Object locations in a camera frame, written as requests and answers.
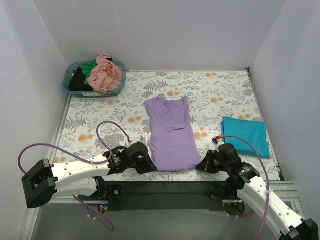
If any purple t shirt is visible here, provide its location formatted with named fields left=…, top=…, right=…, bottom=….
left=144, top=96, right=200, bottom=172

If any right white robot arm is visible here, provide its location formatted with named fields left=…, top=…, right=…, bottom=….
left=196, top=142, right=319, bottom=240

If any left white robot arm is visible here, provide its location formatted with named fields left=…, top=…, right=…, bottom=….
left=21, top=142, right=158, bottom=209

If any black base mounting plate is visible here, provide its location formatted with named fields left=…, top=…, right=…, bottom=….
left=99, top=181, right=251, bottom=212

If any folded teal t shirt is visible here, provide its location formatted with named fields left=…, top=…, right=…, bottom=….
left=221, top=116, right=270, bottom=159

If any pink crumpled shirt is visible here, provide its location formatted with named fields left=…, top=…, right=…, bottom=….
left=87, top=54, right=123, bottom=94

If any black shirt in basket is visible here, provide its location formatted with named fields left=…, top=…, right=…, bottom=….
left=68, top=67, right=93, bottom=92

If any green shirt in basket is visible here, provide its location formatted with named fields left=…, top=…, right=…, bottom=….
left=82, top=61, right=98, bottom=85

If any teal plastic laundry basket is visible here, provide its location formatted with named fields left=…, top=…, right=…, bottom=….
left=62, top=61, right=127, bottom=98

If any aluminium frame rail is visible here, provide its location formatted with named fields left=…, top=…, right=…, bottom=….
left=22, top=181, right=306, bottom=240

